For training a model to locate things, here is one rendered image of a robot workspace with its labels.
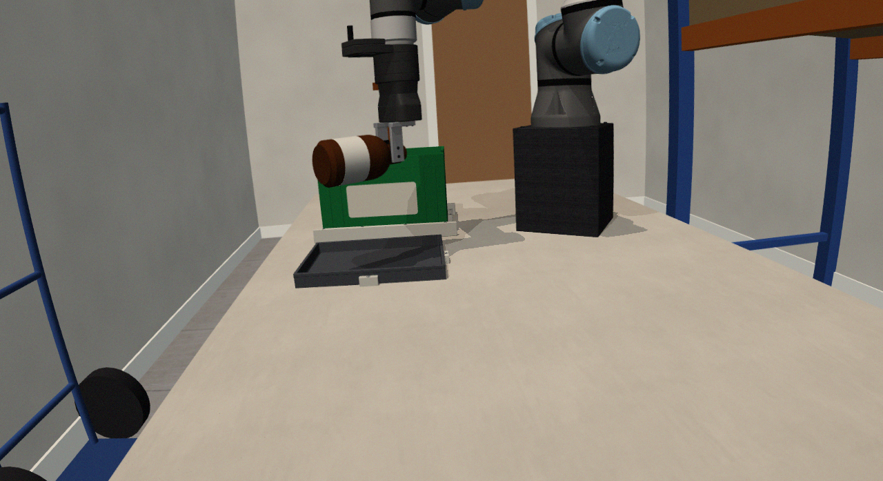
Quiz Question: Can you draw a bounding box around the brown bottle with white label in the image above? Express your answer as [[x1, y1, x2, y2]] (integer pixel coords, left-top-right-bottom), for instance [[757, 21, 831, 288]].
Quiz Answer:
[[312, 135, 401, 188]]

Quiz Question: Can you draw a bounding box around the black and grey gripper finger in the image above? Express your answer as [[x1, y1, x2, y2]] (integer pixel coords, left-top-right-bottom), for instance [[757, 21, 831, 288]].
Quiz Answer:
[[373, 122, 389, 144], [388, 121, 415, 163]]

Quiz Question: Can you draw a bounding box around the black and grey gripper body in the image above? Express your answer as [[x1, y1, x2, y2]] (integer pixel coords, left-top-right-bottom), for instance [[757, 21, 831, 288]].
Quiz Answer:
[[341, 16, 422, 122]]

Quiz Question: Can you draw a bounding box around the green plastic crate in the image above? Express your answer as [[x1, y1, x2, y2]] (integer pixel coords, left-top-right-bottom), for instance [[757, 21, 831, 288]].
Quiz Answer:
[[317, 146, 448, 228]]

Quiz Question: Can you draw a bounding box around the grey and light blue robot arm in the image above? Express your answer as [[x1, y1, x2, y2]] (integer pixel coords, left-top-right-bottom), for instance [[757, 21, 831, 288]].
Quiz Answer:
[[370, 0, 640, 128]]

